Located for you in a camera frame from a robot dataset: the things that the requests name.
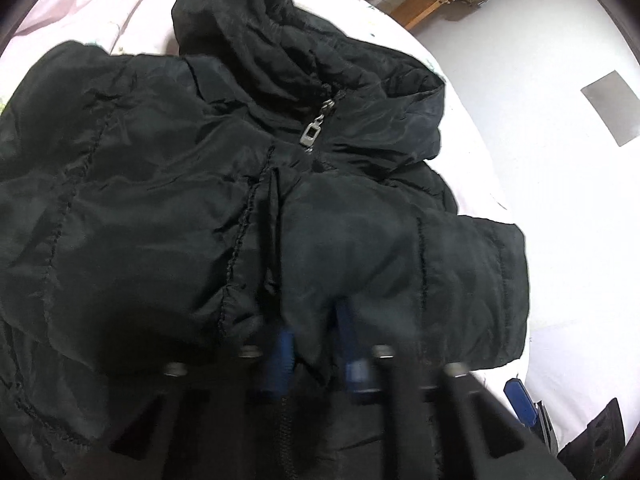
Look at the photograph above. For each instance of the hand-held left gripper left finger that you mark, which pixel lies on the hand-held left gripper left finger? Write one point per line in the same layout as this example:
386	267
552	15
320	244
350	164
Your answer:
278	365

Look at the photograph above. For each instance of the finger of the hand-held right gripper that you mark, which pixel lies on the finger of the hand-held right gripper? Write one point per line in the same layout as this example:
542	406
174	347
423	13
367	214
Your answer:
517	402

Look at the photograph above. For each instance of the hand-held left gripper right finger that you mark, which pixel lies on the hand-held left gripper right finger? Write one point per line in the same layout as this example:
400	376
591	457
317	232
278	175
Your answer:
357	365

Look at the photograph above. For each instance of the black puffer jacket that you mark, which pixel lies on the black puffer jacket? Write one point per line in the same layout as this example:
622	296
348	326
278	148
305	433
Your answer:
200	185

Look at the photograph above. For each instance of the grey flat sheet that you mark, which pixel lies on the grey flat sheet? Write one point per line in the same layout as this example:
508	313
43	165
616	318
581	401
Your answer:
611	107

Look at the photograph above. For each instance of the pink floral duvet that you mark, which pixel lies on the pink floral duvet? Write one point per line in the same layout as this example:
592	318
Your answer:
125	10

